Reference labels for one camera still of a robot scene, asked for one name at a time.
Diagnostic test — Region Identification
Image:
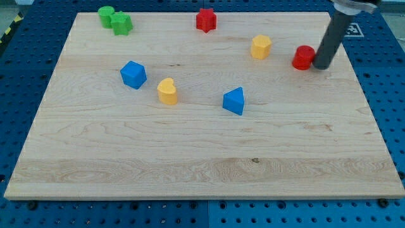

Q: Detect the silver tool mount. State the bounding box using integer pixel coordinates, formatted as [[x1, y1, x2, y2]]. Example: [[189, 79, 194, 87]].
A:
[[331, 0, 378, 15]]

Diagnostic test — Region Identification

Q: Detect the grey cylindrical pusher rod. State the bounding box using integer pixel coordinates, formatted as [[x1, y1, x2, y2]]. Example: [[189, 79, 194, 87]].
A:
[[313, 10, 354, 70]]

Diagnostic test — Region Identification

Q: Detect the yellow hexagon block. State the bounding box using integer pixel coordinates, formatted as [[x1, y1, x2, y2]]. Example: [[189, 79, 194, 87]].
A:
[[251, 35, 272, 60]]

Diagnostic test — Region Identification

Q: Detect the light wooden board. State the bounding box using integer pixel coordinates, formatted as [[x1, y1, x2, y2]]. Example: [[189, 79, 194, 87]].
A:
[[4, 12, 404, 200]]

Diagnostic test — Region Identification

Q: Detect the white fiducial marker tag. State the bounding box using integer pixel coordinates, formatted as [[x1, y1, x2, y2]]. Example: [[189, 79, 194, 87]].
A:
[[344, 23, 364, 37]]

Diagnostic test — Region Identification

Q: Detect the red cylinder block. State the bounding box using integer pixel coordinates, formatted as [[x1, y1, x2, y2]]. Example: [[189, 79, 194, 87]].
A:
[[292, 46, 316, 70]]

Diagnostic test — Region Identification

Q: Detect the blue triangle block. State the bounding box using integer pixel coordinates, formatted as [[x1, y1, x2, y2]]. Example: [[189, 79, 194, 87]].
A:
[[222, 87, 245, 115]]

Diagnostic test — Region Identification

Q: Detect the red star block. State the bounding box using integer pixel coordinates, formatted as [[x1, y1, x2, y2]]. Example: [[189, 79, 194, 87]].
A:
[[196, 8, 217, 33]]

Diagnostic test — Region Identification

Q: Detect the yellow heart block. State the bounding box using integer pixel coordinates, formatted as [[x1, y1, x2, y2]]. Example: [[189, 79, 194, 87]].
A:
[[157, 77, 178, 105]]

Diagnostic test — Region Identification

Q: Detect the blue cube block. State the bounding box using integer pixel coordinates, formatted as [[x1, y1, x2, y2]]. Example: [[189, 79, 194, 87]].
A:
[[120, 61, 147, 89]]

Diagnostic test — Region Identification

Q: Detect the green star block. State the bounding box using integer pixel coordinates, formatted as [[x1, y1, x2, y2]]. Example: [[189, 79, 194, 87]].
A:
[[110, 11, 133, 35]]

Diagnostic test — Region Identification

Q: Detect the green cylinder block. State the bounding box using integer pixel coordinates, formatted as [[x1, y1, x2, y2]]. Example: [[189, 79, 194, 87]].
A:
[[97, 6, 115, 29]]

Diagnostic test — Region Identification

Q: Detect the yellow black hazard tape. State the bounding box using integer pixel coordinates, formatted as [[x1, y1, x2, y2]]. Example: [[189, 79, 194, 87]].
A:
[[1, 12, 24, 46]]

